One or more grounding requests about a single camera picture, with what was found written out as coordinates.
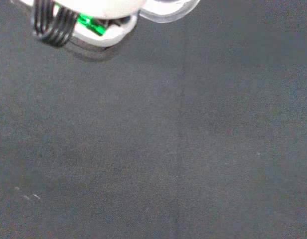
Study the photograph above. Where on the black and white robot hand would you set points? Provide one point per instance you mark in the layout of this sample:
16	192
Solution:
103	10

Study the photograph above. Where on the black bench cloth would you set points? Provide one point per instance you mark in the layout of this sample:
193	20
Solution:
153	149

